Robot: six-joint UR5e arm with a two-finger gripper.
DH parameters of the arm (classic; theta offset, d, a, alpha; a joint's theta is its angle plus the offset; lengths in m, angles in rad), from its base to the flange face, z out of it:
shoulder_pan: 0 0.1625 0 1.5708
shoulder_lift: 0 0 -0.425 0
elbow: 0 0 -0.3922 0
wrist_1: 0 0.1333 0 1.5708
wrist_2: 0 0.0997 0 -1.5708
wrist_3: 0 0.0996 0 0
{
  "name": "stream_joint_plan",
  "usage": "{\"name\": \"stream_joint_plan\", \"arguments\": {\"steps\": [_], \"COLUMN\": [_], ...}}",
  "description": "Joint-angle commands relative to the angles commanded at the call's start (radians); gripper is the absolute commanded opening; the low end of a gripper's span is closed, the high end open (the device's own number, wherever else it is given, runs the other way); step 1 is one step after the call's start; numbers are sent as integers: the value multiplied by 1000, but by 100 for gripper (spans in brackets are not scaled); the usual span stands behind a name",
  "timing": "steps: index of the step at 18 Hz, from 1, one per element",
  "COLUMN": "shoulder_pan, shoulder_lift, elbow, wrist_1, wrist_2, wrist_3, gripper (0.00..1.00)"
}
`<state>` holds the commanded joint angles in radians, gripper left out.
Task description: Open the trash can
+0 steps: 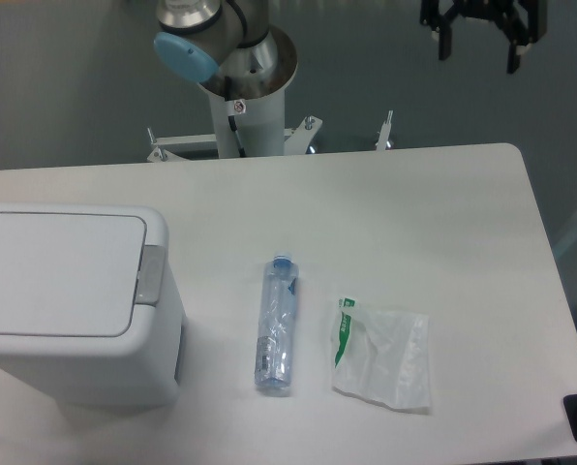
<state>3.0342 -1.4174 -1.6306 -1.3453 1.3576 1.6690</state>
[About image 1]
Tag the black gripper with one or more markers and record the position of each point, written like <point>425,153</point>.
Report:
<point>522,22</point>

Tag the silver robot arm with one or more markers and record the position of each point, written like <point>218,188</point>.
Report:
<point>197,37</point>

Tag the white plastic trash can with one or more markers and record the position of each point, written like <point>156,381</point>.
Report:
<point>139,367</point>

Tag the white trash can lid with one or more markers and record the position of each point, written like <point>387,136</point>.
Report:
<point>68,274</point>

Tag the clear green plastic bag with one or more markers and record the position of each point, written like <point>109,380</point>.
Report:
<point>380,356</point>

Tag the crushed clear plastic bottle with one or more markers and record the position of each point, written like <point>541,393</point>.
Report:
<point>276,323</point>

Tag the grey lid push button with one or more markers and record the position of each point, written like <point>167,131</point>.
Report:
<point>150,275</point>

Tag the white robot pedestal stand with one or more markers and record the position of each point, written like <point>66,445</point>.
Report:
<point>247,102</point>

